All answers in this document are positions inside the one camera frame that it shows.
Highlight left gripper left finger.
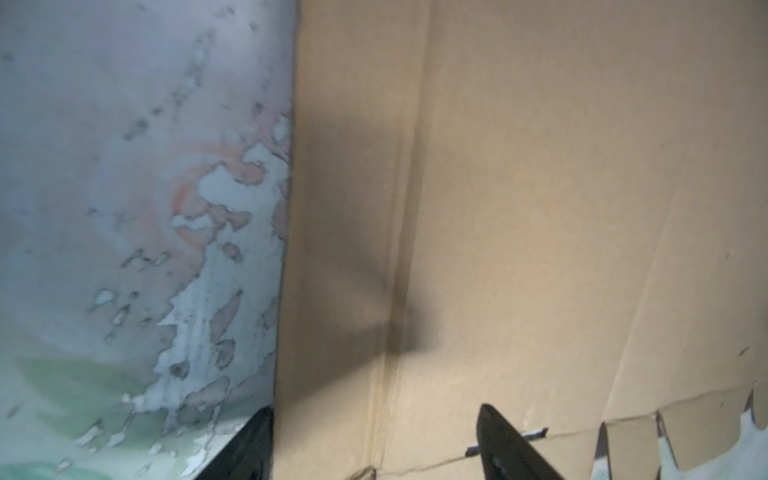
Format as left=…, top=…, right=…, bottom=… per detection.
left=195, top=406, right=274, bottom=480

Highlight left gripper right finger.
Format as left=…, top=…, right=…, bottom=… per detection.
left=476, top=403, right=563, bottom=480

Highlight brown cardboard box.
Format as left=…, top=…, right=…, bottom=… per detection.
left=273, top=1, right=767, bottom=479

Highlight floral table mat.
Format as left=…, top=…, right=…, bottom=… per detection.
left=1, top=1, right=296, bottom=479

